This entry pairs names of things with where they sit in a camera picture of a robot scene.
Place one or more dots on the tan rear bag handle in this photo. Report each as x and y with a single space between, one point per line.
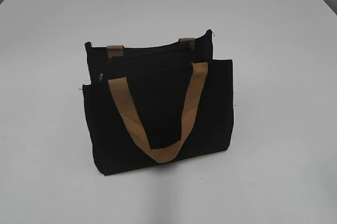
118 50

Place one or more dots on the black canvas tote bag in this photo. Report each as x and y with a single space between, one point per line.
113 149

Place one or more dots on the tan bag handle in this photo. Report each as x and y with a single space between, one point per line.
118 50
159 110

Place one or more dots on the tan front bag handle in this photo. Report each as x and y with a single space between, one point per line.
159 110

